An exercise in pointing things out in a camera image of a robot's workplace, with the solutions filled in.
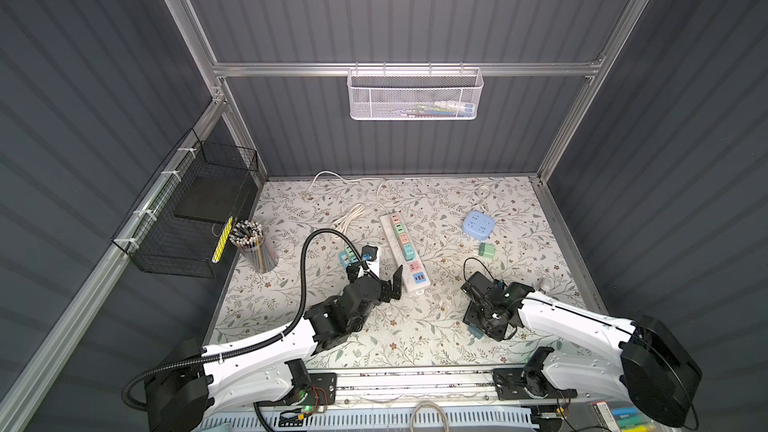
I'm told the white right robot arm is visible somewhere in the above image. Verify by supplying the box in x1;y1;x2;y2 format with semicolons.
461;272;703;428

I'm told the black wire mesh basket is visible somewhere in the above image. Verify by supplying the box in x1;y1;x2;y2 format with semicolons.
113;133;259;279

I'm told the white multicolour power strip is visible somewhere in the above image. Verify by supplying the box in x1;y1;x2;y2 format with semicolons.
379;213;432;295

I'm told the pencil cup holder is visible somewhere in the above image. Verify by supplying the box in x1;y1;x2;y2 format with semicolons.
229;220;278;274

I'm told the clear box of markers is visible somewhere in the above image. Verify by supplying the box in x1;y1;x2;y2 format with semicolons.
590;401;658;432

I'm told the white cable of white strip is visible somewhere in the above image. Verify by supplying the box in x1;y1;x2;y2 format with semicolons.
302;169;391;214

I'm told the white wire mesh basket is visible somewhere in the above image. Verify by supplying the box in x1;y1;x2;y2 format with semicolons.
346;67;484;121

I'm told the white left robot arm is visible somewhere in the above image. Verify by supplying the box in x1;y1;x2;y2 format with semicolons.
121;229;403;431

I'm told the green plug adapter right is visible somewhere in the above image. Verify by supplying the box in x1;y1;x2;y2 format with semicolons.
478;243;496;259

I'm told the teal power strip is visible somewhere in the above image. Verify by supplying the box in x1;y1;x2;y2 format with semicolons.
338;248;359;269

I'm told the blue square power socket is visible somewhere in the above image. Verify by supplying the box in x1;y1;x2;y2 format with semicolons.
462;210;496;241

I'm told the coiled white cable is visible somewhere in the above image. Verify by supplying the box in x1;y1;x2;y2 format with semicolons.
331;202;368;235

